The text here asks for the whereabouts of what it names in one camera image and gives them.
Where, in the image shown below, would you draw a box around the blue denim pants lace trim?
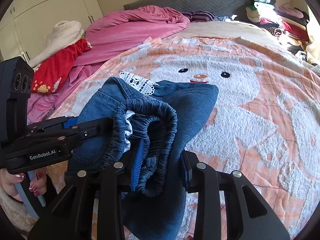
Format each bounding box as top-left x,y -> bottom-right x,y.
65,77 -> 219,239

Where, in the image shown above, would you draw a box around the left hand painted nails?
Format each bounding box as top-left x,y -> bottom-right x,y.
1,167 -> 47,202

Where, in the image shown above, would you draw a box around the red floral garment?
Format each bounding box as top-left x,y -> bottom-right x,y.
31,38 -> 93,94

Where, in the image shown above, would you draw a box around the pink bear pattern blanket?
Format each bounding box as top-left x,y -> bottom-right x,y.
53,22 -> 319,238

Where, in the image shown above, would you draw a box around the cream fleece blanket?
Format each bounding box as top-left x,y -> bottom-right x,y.
28,21 -> 85,68

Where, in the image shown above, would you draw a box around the white wardrobe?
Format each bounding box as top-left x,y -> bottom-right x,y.
1,0 -> 103,61

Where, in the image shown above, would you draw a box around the pink quilt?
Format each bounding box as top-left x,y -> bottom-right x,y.
27,5 -> 190,124

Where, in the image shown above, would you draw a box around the purple striped pillow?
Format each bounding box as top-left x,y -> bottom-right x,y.
182,11 -> 217,22

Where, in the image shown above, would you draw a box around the pile of clothes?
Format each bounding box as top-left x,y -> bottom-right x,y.
246,0 -> 319,74

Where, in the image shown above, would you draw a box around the grey padded headboard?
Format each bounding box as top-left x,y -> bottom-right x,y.
124,0 -> 251,22

